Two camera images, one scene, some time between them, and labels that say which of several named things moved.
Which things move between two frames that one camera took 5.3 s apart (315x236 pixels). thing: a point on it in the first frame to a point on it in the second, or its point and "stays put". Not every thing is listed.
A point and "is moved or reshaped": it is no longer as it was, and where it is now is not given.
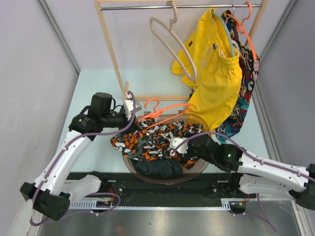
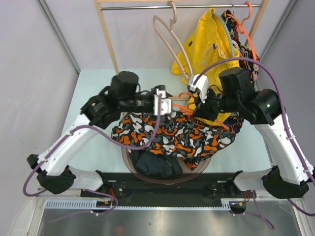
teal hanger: (225, 23) stays put
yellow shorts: (206, 67) stays put
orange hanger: (240, 28) stays put
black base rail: (120, 186) stays put
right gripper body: (191, 153) to (211, 107)
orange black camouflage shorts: (149, 138) is moved or reshaped
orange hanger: (183, 106) to (190, 111)
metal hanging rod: (178, 6) stays put
